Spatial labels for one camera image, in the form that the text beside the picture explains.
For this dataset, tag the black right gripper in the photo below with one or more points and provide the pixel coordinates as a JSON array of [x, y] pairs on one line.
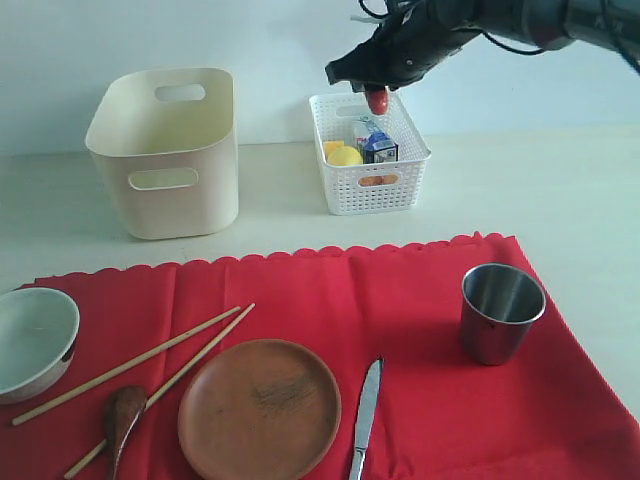
[[408, 43]]

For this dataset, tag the blue white milk carton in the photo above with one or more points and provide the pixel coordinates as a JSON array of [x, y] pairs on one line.
[[374, 143]]

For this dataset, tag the orange cheese block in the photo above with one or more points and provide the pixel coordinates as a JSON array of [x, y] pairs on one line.
[[330, 146]]

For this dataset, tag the yellow lemon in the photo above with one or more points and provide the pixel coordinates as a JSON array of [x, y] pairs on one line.
[[345, 156]]

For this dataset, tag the orange fried food piece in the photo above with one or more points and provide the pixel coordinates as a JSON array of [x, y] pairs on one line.
[[378, 180]]

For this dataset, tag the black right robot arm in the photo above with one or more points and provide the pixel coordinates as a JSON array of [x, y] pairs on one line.
[[553, 25]]

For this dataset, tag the white perforated plastic basket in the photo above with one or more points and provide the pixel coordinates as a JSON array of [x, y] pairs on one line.
[[332, 115]]

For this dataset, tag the cream plastic bin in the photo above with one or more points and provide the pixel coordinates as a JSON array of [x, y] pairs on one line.
[[164, 143]]

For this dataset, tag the upper wooden chopstick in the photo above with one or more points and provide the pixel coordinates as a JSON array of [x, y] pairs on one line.
[[108, 375]]

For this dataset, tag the wooden chopstick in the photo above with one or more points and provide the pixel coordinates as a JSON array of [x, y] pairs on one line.
[[92, 454], [108, 375]]

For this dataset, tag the stainless steel cup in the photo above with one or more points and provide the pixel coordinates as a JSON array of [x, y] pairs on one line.
[[500, 304]]

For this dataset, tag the silver table knife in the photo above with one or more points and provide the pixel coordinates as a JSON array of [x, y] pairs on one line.
[[365, 417]]

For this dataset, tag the red scalloped cloth mat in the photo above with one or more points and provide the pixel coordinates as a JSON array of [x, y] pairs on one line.
[[545, 414]]

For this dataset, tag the lower wooden chopstick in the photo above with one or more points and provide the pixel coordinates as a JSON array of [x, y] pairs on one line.
[[92, 454]]

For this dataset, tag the brown wooden plate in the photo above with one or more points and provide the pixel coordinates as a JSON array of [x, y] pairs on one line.
[[263, 409]]

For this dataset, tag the brown wooden spoon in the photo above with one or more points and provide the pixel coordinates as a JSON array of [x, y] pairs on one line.
[[124, 408]]

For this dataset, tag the pale green bowl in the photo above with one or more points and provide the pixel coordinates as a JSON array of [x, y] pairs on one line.
[[39, 327]]

